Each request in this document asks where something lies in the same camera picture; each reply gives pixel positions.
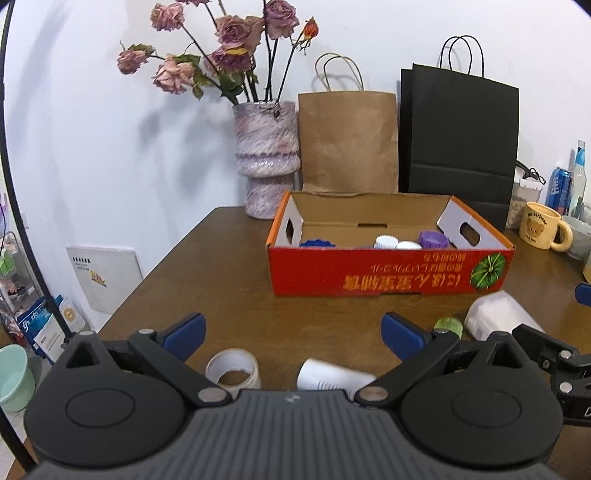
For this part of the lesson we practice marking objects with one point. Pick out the mottled purple ceramic vase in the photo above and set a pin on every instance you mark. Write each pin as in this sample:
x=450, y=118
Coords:
x=265, y=147

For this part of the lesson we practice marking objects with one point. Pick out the red cardboard box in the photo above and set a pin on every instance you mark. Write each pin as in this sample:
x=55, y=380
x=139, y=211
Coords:
x=323, y=272

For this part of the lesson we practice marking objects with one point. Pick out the clear bottle with blue cap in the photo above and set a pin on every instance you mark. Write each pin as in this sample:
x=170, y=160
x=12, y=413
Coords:
x=579, y=180

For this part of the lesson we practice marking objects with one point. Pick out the blue bottle cap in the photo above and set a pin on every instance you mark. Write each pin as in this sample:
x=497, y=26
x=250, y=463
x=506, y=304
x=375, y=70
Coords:
x=316, y=243

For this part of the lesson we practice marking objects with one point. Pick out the cream bear mug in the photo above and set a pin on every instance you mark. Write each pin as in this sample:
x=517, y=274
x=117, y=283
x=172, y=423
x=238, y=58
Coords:
x=538, y=228

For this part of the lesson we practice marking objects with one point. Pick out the silver white bottle cap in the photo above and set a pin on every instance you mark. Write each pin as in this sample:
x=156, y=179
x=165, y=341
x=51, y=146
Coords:
x=408, y=245

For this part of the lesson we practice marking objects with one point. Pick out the brown paper bag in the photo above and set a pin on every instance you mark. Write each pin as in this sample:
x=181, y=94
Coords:
x=346, y=138

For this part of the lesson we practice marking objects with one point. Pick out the black curved metal tube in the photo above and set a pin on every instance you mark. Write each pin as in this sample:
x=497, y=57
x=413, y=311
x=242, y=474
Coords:
x=4, y=115

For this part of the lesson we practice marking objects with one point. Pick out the grey white mug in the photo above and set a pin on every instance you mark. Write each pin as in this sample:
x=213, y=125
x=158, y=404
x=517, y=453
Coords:
x=579, y=240

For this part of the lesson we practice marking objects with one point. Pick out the dried rose bouquet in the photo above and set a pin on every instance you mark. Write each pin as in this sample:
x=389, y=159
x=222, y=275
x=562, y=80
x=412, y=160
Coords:
x=231, y=32

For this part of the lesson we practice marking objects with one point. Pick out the blue and white packets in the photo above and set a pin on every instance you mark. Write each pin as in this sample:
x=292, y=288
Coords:
x=39, y=323

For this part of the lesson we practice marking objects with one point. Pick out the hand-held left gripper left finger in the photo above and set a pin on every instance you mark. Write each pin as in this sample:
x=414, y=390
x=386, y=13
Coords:
x=187, y=334

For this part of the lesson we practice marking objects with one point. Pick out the black paper bag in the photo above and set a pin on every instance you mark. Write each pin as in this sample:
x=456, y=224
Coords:
x=461, y=129

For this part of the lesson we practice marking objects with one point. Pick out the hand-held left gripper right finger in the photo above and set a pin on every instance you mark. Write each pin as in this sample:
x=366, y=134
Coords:
x=401, y=334

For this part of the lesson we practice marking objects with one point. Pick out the mint green bucket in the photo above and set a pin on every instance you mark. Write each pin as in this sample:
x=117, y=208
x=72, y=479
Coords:
x=14, y=378

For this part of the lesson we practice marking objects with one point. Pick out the blue drink can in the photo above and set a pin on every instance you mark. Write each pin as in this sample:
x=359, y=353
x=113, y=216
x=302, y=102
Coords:
x=558, y=189

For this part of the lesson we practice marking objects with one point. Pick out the purple bottle cap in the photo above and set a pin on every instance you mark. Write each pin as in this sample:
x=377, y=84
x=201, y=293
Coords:
x=434, y=238

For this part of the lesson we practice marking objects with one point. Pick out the green bottle cap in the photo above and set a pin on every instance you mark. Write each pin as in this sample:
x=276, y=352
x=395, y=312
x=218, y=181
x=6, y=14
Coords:
x=450, y=323

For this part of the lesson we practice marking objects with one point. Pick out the white flat box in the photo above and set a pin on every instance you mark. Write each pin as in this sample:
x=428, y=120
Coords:
x=106, y=286

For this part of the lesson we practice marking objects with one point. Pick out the white paper cup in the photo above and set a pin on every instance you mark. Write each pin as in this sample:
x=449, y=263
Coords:
x=323, y=376

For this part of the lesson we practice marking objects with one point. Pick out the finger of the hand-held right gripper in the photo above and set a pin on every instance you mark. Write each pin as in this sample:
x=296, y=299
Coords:
x=554, y=350
x=583, y=294

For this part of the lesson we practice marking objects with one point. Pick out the white tape roll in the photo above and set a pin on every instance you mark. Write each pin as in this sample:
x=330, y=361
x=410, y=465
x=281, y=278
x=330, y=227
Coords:
x=217, y=364

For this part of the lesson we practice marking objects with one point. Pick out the clear container with white lid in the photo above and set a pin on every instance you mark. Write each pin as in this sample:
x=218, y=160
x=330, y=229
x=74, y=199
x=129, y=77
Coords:
x=519, y=207

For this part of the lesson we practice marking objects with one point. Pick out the white ribbed bottle cap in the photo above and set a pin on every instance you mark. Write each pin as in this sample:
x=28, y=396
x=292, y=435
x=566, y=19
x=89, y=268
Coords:
x=385, y=241

